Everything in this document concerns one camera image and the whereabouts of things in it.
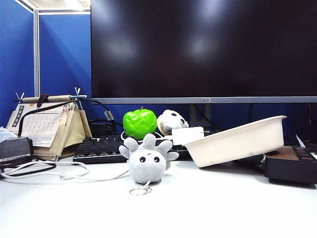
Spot black power cable with label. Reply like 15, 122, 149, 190
17, 98, 117, 137

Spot black looped cable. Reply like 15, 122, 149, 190
0, 160, 57, 178

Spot grey plush octopus keychain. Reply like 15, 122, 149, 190
118, 133, 179, 196

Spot black mechanical keyboard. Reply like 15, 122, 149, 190
73, 135, 199, 165

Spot black computer monitor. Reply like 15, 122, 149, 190
91, 0, 317, 127

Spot grey power brick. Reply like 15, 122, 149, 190
0, 137, 34, 163

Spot white plastic bag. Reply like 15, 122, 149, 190
0, 126, 18, 144

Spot white charger adapter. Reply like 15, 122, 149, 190
171, 126, 205, 146

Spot beige canvas desk calendar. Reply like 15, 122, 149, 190
6, 87, 93, 162

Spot beige paper tray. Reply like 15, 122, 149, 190
182, 115, 287, 169

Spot black wooden box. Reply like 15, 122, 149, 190
264, 145, 317, 184

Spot white plush toy black spots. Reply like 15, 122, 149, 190
157, 109, 189, 136

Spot green plastic apple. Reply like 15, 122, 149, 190
122, 106, 158, 140

